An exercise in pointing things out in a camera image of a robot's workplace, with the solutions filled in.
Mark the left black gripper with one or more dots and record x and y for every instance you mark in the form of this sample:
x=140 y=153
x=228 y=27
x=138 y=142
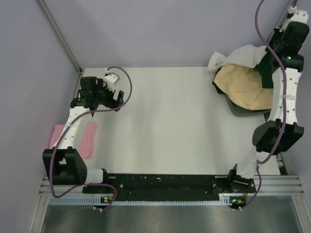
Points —
x=112 y=103

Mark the white and green t shirt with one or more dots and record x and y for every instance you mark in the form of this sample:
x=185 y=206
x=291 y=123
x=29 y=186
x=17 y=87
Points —
x=258 y=58

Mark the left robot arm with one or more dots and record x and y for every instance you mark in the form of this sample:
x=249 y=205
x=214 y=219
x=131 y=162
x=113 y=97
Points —
x=63 y=162

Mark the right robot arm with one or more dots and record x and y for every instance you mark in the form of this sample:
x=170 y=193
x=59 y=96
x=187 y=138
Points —
x=281 y=131

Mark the pink folded t shirt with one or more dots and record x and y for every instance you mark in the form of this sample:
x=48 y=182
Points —
x=87 y=142

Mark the dark grey bin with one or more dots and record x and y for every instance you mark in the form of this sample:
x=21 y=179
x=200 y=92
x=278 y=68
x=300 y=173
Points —
x=241 y=112

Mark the beige t shirt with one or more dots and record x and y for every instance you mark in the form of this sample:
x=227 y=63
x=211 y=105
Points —
x=243 y=85

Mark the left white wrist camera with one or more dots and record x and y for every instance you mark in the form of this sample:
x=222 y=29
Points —
x=111 y=77

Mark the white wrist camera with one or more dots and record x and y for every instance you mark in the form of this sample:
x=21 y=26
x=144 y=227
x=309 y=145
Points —
x=111 y=77
x=294 y=15

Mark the grey slotted cable duct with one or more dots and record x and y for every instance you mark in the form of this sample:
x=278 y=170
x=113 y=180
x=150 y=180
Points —
x=103 y=201

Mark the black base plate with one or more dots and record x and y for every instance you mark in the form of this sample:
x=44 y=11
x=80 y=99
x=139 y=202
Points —
x=168 y=187

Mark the left corner aluminium post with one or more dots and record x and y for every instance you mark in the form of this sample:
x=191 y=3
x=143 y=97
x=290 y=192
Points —
x=58 y=34

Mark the corner aluminium post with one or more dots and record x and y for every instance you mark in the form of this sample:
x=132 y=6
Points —
x=58 y=34
x=281 y=18

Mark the right corner aluminium post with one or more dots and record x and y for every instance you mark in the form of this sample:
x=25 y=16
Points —
x=281 y=18

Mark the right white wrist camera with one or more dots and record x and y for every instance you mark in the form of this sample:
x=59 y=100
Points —
x=294 y=15

